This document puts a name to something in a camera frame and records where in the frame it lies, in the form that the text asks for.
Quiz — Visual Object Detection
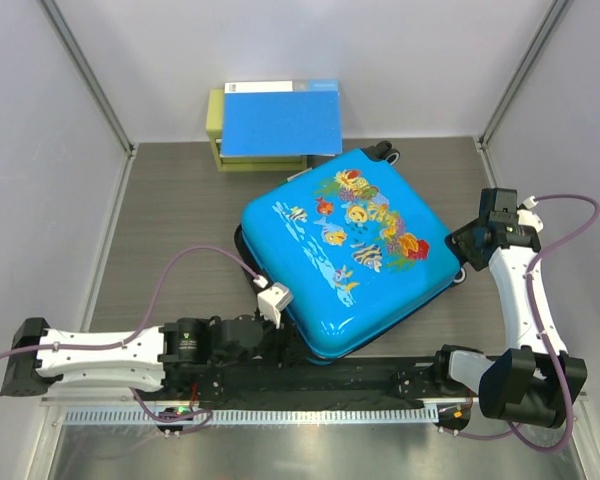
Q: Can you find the blue suitcase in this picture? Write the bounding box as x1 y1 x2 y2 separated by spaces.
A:
234 140 466 364

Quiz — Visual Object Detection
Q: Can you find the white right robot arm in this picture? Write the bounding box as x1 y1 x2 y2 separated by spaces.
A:
430 188 588 429

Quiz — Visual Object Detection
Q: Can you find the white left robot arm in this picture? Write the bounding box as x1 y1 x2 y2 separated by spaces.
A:
0 315 308 400

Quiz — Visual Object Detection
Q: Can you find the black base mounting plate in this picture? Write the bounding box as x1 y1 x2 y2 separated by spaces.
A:
140 353 477 410

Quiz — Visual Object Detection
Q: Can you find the marker pen green cap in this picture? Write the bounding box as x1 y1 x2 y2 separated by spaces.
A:
286 168 313 183

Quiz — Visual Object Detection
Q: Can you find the blue white flat box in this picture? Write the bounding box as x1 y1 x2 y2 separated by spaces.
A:
221 79 343 158

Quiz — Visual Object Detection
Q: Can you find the yellow-green drawer organizer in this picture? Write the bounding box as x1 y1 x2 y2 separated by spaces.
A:
206 88 308 173

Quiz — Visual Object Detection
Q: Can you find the slotted cable duct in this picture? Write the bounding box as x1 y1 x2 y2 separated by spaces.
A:
62 404 439 427

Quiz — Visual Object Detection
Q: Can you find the aluminium right corner post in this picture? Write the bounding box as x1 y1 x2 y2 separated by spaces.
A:
477 0 576 149

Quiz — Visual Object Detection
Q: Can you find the aluminium corner post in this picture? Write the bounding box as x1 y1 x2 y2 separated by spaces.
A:
37 0 135 156
477 0 576 149

